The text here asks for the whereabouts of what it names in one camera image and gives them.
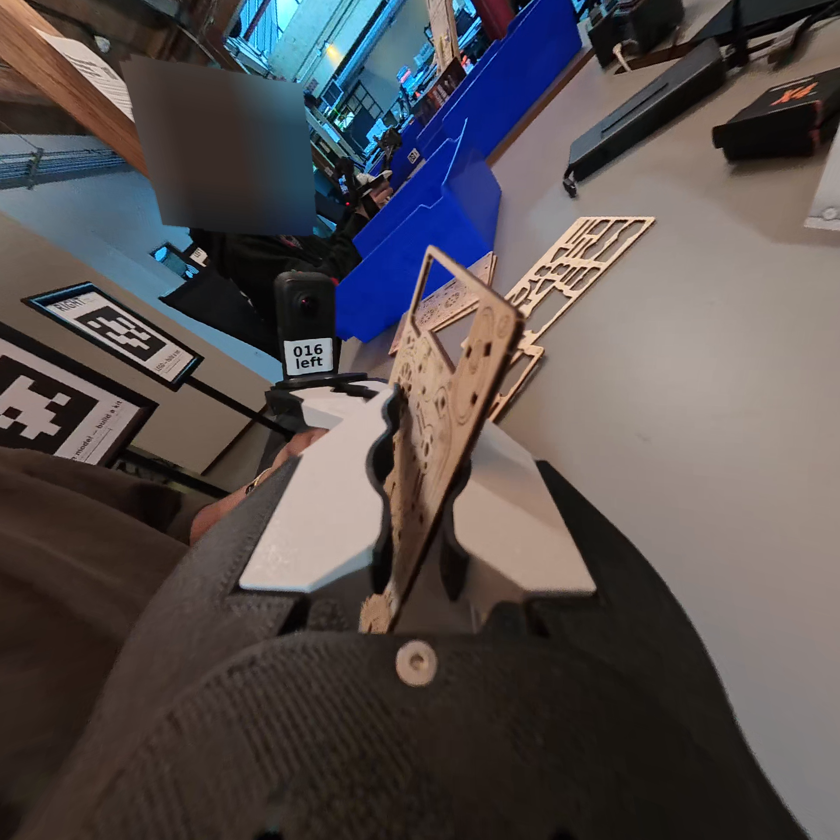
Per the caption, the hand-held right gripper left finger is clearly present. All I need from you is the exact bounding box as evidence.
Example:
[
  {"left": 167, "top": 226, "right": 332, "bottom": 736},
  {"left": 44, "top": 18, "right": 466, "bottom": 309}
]
[{"left": 239, "top": 384, "right": 403, "bottom": 595}]

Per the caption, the stack of wooden parts sheets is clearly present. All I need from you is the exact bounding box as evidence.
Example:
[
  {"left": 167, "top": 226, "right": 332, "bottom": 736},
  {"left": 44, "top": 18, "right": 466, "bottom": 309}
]
[{"left": 388, "top": 252, "right": 497, "bottom": 355}]

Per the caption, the black electronic device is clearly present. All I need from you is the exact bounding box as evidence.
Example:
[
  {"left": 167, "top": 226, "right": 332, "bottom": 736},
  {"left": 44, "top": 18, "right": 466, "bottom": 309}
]
[{"left": 587, "top": 0, "right": 686, "bottom": 70}]

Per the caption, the person's left forearm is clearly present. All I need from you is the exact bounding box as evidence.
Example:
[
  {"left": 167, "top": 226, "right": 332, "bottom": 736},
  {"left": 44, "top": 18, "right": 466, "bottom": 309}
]
[{"left": 190, "top": 469, "right": 293, "bottom": 546}]

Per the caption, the black flat case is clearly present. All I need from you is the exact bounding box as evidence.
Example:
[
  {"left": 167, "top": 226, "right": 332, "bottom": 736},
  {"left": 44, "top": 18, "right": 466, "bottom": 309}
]
[{"left": 563, "top": 38, "right": 726, "bottom": 198}]

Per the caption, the framed marker sign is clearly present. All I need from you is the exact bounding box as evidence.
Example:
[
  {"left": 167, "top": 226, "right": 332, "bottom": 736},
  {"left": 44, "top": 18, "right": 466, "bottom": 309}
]
[
  {"left": 23, "top": 282, "right": 204, "bottom": 392},
  {"left": 0, "top": 322, "right": 158, "bottom": 467}
]

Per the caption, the white paper notice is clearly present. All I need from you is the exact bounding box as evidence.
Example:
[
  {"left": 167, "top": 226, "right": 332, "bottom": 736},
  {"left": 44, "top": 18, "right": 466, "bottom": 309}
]
[{"left": 33, "top": 29, "right": 135, "bottom": 122}]

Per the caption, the blue plastic bin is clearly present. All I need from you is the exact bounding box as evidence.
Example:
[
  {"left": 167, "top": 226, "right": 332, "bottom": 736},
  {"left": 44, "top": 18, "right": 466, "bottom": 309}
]
[
  {"left": 335, "top": 118, "right": 503, "bottom": 342},
  {"left": 387, "top": 0, "right": 585, "bottom": 172}
]

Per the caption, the wooden sheet with round holes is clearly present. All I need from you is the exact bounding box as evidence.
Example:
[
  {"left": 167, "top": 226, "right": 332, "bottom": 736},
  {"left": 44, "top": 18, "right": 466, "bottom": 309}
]
[{"left": 360, "top": 246, "right": 526, "bottom": 634}]

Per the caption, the black box with orange print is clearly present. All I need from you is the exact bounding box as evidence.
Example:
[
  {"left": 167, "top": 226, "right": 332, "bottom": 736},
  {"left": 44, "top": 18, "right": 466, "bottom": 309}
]
[{"left": 712, "top": 82, "right": 824, "bottom": 161}]

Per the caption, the large emptied wooden parts sheet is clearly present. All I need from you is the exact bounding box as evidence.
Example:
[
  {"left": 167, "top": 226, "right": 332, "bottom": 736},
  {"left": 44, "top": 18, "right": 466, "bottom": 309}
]
[{"left": 504, "top": 215, "right": 657, "bottom": 332}]

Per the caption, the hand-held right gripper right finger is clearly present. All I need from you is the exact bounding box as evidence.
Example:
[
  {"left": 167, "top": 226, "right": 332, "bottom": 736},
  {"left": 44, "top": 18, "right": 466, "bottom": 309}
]
[{"left": 445, "top": 423, "right": 597, "bottom": 605}]

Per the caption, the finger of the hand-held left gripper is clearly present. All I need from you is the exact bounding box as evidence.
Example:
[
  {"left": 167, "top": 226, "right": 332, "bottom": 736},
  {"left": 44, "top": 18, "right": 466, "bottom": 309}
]
[{"left": 298, "top": 384, "right": 395, "bottom": 434}]

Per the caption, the wooden beam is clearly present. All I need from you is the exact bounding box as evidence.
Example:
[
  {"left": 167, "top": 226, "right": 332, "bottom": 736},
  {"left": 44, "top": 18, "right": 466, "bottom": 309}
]
[{"left": 0, "top": 0, "right": 148, "bottom": 177}]

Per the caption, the wooden gear parts sheet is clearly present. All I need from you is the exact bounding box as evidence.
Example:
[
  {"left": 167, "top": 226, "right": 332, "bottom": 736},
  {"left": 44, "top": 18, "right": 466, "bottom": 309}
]
[{"left": 489, "top": 328, "right": 546, "bottom": 422}]

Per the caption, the olive brown sweater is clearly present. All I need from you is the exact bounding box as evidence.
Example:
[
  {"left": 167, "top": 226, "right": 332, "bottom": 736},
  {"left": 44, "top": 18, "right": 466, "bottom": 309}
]
[{"left": 0, "top": 449, "right": 217, "bottom": 840}]

